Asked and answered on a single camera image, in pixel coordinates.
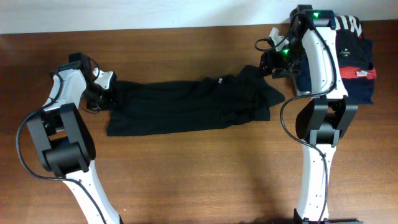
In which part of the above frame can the navy folded garment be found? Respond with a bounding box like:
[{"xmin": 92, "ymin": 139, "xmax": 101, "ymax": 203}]
[{"xmin": 294, "ymin": 39, "xmax": 374, "ymax": 105}]

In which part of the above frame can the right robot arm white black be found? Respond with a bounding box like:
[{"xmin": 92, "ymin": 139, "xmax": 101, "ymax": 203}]
[{"xmin": 259, "ymin": 5, "xmax": 358, "ymax": 223}]

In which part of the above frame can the red folded garment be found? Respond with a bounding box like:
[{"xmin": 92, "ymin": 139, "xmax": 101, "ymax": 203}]
[{"xmin": 340, "ymin": 67, "xmax": 377, "ymax": 80}]

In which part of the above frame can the black t-shirt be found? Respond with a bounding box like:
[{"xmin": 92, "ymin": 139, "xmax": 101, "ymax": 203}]
[{"xmin": 106, "ymin": 65, "xmax": 285, "ymax": 137}]

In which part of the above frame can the grey folded garment bottom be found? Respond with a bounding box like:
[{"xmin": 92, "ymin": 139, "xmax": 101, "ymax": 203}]
[{"xmin": 293, "ymin": 79, "xmax": 311, "ymax": 96}]

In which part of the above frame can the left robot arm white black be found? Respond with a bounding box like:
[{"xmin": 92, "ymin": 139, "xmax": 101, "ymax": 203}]
[{"xmin": 26, "ymin": 59, "xmax": 123, "ymax": 223}]

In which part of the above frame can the black folded printed shirt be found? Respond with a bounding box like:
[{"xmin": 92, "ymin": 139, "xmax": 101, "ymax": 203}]
[{"xmin": 335, "ymin": 16, "xmax": 374, "ymax": 70}]

